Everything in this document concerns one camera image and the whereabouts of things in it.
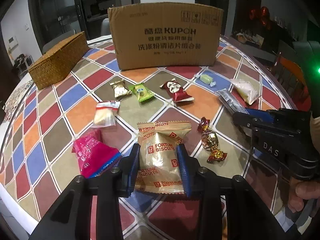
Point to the grey chair left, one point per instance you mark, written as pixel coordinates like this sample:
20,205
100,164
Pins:
56,40

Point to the brown cardboard box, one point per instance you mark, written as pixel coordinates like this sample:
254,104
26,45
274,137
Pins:
165,34

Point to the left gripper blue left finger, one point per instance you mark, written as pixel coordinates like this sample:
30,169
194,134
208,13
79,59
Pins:
133,168

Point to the floral patterned placemat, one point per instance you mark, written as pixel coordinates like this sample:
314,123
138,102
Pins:
14,99

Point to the white wall intercom panel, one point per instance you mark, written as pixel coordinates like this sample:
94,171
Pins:
12,42

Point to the clear red-striped snack bag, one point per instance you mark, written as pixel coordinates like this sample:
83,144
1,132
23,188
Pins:
104,114

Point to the gold fortune biscuits packet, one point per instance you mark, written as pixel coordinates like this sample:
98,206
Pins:
159,169

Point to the gold small candy packet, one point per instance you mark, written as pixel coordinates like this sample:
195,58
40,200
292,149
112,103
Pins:
119,89

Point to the grey chair right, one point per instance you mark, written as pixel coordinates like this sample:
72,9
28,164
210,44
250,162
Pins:
105,27

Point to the white pastry packet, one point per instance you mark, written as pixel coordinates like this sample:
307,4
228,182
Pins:
248,93

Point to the silver clear snack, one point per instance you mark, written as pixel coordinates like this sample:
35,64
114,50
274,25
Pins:
230,102

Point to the orange wooden chair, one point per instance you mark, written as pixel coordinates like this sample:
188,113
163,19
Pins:
290,76

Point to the woven wicker basket box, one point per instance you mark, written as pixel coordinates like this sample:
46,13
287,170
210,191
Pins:
58,61

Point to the red heart balloons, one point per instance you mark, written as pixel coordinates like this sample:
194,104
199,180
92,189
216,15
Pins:
262,15

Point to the colourful checkered table mat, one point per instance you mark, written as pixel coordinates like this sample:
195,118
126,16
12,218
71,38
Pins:
37,135

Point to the glass sliding door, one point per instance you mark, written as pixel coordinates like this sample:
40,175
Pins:
61,16

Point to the pink snack packet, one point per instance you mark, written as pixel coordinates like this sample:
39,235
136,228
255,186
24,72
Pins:
93,155

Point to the pale green candy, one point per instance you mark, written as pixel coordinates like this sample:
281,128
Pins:
206,79

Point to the red snack packet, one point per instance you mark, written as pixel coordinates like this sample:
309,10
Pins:
176,91

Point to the red gold foil candy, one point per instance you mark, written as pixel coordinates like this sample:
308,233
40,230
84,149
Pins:
210,142

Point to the white small shelf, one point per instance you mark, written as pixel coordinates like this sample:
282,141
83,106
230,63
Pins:
23,63

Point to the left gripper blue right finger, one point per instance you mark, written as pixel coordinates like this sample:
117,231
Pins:
184,168

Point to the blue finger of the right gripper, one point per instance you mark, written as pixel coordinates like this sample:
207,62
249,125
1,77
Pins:
259,114

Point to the green snack packet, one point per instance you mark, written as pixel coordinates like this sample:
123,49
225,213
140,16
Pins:
141,92

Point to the grey side chair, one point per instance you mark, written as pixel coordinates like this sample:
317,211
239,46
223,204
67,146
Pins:
303,53

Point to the right hand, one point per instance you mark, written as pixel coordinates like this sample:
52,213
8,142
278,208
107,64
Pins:
303,190

